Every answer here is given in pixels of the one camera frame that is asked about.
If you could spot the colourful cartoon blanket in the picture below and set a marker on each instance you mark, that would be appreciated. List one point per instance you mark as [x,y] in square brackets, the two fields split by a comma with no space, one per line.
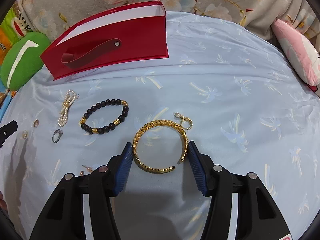
[13,28]

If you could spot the red gift box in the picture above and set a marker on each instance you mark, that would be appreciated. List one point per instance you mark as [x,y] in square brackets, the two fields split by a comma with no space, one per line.
[132,32]

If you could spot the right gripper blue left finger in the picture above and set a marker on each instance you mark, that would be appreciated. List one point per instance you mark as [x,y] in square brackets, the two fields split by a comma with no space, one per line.
[121,168]

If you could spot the small gold stud earring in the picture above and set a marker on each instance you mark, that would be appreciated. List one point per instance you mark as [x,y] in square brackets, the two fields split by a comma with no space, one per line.
[86,169]

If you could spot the green plush pillow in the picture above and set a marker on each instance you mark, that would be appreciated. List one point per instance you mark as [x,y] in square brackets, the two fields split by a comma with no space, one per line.
[23,60]

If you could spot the gold hoop pendant earring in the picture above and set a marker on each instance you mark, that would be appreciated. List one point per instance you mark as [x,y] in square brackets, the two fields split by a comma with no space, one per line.
[185,121]

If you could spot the pink white plush pillow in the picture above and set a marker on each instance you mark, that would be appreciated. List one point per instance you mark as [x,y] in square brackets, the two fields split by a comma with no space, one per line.
[301,54]

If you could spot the person's left hand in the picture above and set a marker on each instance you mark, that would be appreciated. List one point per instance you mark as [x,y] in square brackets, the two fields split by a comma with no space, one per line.
[3,204]

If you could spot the gold chain bangle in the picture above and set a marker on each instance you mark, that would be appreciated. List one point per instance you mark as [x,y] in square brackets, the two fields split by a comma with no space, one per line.
[159,146]

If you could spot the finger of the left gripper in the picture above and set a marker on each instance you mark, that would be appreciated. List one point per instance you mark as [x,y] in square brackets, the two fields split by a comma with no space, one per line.
[7,130]

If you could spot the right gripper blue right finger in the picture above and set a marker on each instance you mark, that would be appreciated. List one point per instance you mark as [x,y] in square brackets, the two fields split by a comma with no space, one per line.
[197,166]

